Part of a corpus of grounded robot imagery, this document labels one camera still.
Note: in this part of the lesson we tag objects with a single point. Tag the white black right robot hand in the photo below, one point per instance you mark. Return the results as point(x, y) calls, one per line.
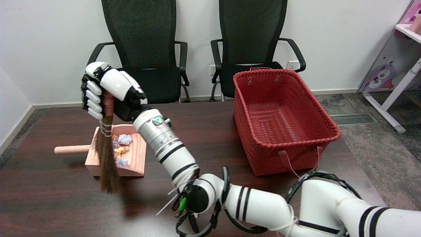
point(115, 84)

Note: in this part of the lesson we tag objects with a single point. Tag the brown straw hand broom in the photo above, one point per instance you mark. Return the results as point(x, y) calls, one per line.
point(107, 158)

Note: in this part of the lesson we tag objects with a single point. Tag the white paper ball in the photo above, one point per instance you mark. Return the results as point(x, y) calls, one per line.
point(124, 139)
point(115, 144)
point(122, 162)

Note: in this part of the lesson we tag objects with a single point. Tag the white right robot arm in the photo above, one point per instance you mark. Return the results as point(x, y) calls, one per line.
point(164, 141)

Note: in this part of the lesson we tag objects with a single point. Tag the wooden dustpan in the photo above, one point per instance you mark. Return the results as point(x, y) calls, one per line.
point(136, 154)

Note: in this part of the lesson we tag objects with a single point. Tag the black mesh office chair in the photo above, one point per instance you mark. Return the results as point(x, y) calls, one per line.
point(141, 33)
point(250, 29)

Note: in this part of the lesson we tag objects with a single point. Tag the red woven basket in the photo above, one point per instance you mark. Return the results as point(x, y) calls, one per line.
point(279, 112)

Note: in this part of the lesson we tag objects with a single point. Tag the metal floor vent grille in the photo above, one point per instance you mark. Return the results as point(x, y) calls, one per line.
point(352, 119)

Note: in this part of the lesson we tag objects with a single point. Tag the pink white children's desk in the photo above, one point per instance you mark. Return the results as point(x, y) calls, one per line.
point(384, 72)

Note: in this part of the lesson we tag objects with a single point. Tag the white wall outlet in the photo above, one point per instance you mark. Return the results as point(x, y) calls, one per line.
point(212, 69)
point(291, 65)

